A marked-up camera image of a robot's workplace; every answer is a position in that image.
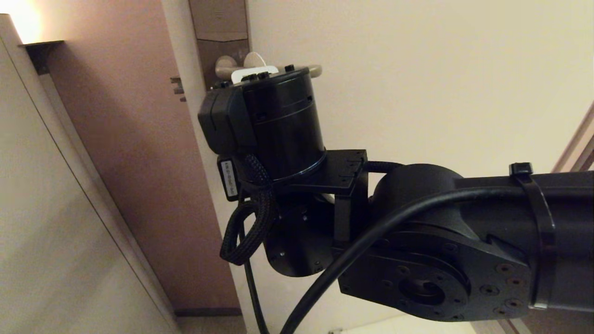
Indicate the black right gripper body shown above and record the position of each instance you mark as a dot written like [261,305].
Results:
[228,178]

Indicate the blue and white door hanger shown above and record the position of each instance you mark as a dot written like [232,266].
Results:
[254,60]

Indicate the brown door lock plate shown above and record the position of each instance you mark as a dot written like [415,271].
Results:
[218,18]

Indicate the white door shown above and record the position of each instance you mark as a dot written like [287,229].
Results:
[417,69]

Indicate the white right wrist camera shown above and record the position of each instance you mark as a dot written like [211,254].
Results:
[253,73]

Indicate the black wall lamp bracket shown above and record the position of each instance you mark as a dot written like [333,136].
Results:
[41,53]

